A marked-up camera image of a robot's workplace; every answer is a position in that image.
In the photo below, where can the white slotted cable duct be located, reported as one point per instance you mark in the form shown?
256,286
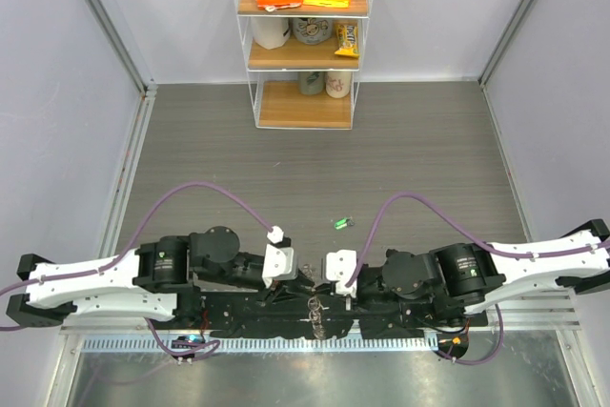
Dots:
353,343

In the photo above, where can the grey cartoon mug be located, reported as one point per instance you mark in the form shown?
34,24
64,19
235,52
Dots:
311,30

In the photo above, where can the yellow candy bag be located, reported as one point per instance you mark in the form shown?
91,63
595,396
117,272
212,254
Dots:
347,40

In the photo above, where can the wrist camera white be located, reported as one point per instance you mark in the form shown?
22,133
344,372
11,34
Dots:
279,263
338,269

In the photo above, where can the white cup red scribble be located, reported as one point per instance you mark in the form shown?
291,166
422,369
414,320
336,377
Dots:
338,83

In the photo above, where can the white wire shelf rack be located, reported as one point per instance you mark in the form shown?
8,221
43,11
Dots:
296,79

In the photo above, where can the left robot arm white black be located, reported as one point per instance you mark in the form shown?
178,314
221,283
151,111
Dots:
158,281

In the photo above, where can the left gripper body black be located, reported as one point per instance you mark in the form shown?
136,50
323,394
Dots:
240,274

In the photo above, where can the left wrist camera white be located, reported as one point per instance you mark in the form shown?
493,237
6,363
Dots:
279,263

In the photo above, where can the green grey cup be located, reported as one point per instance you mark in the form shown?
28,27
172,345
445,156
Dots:
311,82

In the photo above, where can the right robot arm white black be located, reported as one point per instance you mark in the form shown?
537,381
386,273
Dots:
449,284

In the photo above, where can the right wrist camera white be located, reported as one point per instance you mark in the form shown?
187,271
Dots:
338,269

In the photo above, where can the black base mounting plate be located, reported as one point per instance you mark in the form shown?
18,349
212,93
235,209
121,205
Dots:
249,315

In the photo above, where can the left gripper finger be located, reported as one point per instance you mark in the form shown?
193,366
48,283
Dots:
305,275
290,289

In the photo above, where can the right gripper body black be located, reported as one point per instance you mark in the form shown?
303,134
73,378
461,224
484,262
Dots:
371,284

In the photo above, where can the large keyring with many rings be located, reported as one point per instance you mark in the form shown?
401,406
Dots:
315,316

